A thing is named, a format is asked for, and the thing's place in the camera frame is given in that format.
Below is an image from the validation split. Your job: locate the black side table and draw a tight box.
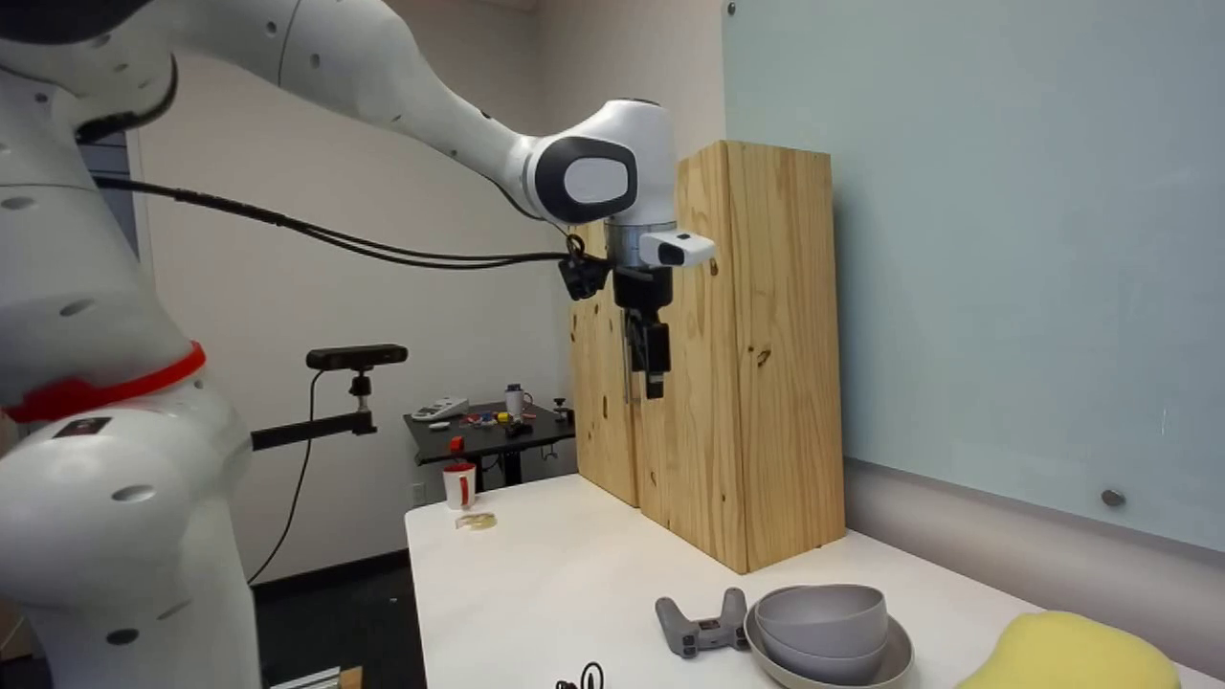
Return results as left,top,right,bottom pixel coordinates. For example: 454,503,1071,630
402,397,582,494

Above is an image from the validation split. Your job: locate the grey bowl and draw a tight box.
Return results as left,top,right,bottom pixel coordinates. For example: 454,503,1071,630
752,582,892,685

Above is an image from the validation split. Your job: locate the black stereo camera bar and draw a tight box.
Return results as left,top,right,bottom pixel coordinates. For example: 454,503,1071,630
304,342,415,376

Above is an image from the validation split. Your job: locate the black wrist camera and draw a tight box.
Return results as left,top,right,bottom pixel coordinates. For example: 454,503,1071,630
559,249,618,306

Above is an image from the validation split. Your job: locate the black camera cable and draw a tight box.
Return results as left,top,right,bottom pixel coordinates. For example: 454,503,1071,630
244,366,320,589

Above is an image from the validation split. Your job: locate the yellow cloth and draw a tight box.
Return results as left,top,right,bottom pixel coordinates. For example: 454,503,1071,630
957,607,1184,689

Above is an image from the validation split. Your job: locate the glass whiteboard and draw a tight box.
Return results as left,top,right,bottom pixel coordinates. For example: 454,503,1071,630
720,0,1225,560

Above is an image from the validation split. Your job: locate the small grey-beige plate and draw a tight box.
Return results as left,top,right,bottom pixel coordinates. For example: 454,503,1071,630
739,606,918,689

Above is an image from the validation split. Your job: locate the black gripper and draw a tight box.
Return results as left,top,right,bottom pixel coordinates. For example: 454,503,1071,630
613,263,679,402

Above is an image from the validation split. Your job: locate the tall wooden box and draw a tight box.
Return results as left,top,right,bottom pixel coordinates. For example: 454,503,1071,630
565,136,853,578

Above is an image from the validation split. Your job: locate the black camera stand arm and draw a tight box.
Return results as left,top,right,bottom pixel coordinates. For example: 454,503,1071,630
250,366,383,454

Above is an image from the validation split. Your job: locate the black cable on table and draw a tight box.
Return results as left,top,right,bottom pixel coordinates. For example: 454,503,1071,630
553,657,613,689

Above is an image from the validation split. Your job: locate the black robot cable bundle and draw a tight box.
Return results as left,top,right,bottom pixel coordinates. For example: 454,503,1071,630
92,172,606,277

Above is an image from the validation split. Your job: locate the red and white cup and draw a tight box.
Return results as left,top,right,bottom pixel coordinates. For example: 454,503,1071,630
442,436,481,518

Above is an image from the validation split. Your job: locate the window with blinds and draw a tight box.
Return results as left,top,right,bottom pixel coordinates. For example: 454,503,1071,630
81,126,143,262

